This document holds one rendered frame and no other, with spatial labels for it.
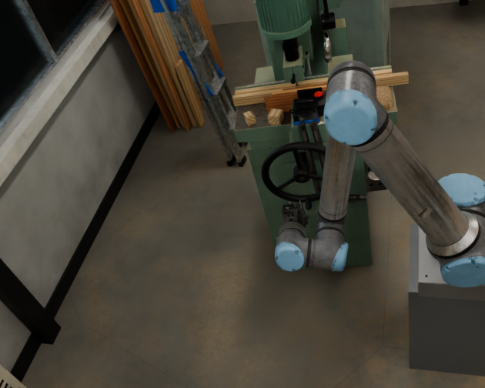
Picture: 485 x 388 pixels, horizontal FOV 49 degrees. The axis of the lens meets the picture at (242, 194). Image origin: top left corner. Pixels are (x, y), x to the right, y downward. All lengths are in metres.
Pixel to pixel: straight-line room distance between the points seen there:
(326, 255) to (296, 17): 0.79
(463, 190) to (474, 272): 0.25
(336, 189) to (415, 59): 2.40
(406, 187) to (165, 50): 2.27
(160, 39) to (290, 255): 2.02
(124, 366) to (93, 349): 0.20
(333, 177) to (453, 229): 0.35
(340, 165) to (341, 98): 0.35
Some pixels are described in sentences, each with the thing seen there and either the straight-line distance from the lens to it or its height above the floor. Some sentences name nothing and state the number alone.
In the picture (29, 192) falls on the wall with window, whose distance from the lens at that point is 2.78.
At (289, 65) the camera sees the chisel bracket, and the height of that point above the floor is 1.07.
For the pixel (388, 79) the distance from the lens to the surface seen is 2.10.
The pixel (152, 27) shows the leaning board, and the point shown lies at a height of 0.75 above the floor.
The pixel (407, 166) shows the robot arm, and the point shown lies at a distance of 1.35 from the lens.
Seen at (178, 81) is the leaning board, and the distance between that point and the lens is 3.49.
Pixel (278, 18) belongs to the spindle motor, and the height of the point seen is 1.28.
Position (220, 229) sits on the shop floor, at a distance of 2.93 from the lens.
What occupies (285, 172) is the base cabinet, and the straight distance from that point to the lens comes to 2.17.
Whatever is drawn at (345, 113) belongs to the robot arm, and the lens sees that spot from 1.21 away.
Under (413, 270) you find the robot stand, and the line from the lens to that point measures 1.95.
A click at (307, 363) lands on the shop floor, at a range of 2.40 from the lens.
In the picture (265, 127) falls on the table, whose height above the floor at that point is 0.90.
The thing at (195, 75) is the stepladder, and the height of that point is 0.65.
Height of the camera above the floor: 2.13
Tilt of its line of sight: 44 degrees down
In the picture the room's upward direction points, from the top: 18 degrees counter-clockwise
